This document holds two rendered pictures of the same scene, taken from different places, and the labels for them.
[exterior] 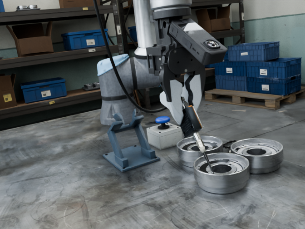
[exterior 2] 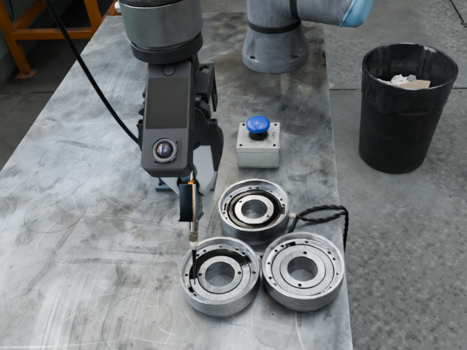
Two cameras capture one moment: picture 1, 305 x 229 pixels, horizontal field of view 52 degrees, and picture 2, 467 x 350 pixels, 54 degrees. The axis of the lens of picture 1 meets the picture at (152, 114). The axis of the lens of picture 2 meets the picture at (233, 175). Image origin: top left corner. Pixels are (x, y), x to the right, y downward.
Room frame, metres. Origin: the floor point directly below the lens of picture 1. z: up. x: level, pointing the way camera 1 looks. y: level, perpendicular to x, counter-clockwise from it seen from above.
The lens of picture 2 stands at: (0.29, -0.36, 1.33)
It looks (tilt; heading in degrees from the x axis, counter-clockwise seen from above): 43 degrees down; 37
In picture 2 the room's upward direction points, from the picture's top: 6 degrees counter-clockwise
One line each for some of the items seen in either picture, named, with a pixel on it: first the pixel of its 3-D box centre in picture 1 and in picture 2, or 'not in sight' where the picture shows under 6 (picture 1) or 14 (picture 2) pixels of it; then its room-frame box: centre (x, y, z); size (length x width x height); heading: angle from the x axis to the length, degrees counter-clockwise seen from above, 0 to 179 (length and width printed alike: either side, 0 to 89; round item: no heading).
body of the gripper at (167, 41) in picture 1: (172, 43); (176, 82); (0.61, -0.05, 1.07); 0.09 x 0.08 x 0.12; 28
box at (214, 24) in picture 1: (213, 19); not in sight; (5.27, -1.15, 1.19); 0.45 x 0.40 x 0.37; 112
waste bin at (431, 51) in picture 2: not in sight; (399, 112); (1.88, -0.02, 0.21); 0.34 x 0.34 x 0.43
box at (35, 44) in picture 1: (31, 39); not in sight; (3.99, 1.35, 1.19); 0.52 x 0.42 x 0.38; 117
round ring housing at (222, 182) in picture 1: (221, 172); (220, 277); (0.56, -0.12, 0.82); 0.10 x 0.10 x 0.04
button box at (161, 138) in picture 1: (163, 134); (259, 142); (0.82, -0.02, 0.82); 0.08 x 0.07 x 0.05; 27
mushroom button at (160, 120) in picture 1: (163, 126); (258, 132); (0.82, -0.03, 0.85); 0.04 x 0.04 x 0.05
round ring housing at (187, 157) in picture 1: (199, 151); (254, 212); (0.68, -0.10, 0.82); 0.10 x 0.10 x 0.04
